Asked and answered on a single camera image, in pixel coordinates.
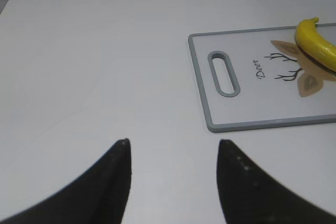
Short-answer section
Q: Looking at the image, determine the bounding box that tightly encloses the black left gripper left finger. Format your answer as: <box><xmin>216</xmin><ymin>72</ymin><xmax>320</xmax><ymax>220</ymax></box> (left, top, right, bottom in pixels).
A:
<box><xmin>2</xmin><ymin>138</ymin><xmax>131</xmax><ymax>223</ymax></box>

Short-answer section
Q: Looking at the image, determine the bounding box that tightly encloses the yellow plastic banana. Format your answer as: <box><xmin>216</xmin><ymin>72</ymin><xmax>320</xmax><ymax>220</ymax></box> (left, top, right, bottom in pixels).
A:
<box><xmin>295</xmin><ymin>17</ymin><xmax>335</xmax><ymax>72</ymax></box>

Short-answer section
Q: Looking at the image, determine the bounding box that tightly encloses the white grey-rimmed cutting board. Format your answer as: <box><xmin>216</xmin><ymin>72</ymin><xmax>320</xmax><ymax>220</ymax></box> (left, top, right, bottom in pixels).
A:
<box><xmin>188</xmin><ymin>26</ymin><xmax>335</xmax><ymax>133</ymax></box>

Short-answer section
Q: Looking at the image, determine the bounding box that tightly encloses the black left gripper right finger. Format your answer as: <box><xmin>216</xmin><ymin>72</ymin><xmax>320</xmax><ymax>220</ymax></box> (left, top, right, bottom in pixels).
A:
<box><xmin>216</xmin><ymin>140</ymin><xmax>335</xmax><ymax>223</ymax></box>

